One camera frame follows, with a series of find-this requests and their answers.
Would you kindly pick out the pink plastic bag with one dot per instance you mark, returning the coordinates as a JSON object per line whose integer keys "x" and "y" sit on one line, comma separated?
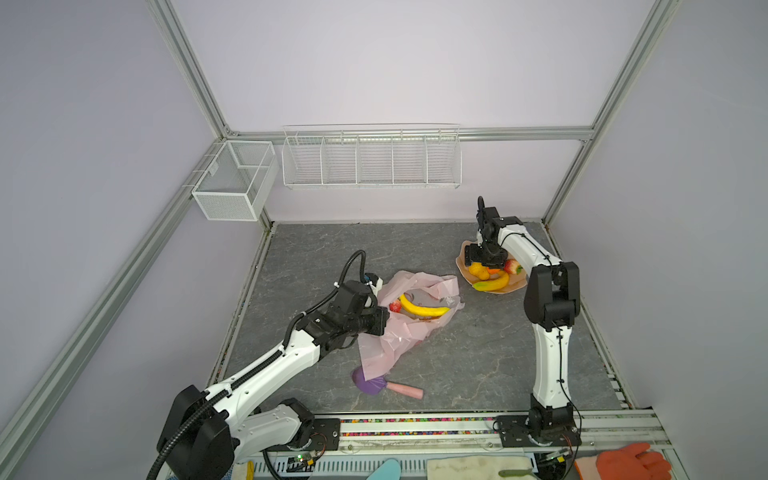
{"x": 405, "y": 330}

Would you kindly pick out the peach with green leaves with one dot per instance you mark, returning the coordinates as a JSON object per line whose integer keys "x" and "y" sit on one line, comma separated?
{"x": 512, "y": 267}

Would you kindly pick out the small white wire basket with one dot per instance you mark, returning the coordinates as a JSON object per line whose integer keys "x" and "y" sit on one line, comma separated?
{"x": 237, "y": 181}

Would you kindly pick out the beige cloth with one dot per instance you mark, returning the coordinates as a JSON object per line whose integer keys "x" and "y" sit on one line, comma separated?
{"x": 480, "y": 467}

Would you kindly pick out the yellow green banana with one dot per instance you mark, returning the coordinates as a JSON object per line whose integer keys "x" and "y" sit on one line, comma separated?
{"x": 422, "y": 311}
{"x": 493, "y": 284}

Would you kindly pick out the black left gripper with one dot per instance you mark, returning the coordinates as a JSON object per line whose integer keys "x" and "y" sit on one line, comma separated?
{"x": 381, "y": 314}

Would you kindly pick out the purple pink spatula brush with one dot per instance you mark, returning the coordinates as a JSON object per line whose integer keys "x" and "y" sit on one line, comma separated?
{"x": 376, "y": 385}

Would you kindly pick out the teal tool handle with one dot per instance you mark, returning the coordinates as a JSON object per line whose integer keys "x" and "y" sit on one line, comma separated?
{"x": 388, "y": 470}

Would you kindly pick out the long white wire shelf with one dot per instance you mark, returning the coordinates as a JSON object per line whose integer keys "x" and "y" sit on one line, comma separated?
{"x": 372, "y": 156}

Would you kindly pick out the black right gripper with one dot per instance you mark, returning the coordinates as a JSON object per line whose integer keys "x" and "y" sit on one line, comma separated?
{"x": 471, "y": 256}

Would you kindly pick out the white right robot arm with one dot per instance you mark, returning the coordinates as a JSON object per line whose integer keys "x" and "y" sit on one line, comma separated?
{"x": 551, "y": 304}

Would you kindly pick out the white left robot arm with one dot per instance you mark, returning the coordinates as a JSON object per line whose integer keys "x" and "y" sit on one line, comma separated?
{"x": 208, "y": 431}

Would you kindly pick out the yellow wrinkled pear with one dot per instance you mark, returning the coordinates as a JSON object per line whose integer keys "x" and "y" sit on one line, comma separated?
{"x": 479, "y": 271}

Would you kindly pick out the orange rubber glove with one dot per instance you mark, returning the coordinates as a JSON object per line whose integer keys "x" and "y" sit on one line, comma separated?
{"x": 633, "y": 462}

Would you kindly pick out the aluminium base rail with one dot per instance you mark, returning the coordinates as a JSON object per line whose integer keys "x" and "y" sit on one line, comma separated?
{"x": 413, "y": 434}

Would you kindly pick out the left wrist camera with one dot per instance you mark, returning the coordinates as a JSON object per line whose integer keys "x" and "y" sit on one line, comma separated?
{"x": 374, "y": 282}

